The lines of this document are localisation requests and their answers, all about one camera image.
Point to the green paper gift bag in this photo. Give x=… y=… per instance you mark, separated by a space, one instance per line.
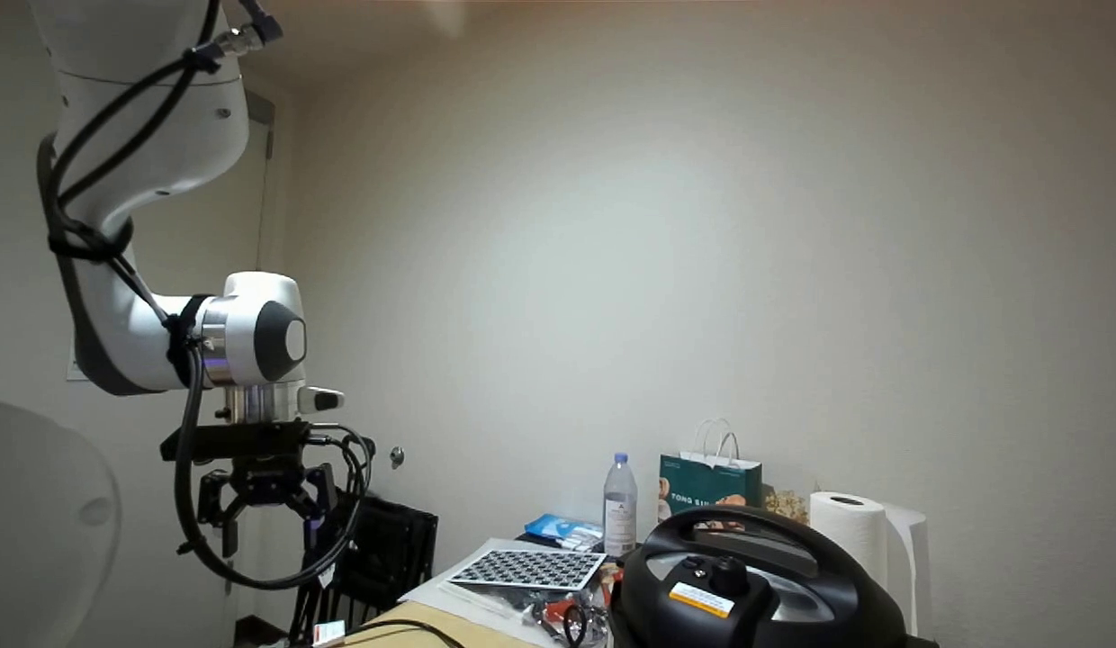
x=707 y=486

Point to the red and black small packet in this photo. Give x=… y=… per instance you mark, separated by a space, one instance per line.
x=567 y=617

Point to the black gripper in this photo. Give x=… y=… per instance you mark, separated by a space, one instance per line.
x=269 y=481

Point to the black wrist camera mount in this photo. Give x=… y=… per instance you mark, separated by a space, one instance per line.
x=229 y=439

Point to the white paper towel roll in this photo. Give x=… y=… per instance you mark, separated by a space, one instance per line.
x=843 y=533

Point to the small dark wall knob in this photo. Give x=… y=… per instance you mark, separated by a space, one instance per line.
x=396 y=453

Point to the clear plastic water bottle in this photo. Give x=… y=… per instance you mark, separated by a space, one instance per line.
x=621 y=507

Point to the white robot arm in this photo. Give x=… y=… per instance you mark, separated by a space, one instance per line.
x=138 y=155

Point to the blue wipes pack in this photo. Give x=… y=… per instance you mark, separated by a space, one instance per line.
x=558 y=531

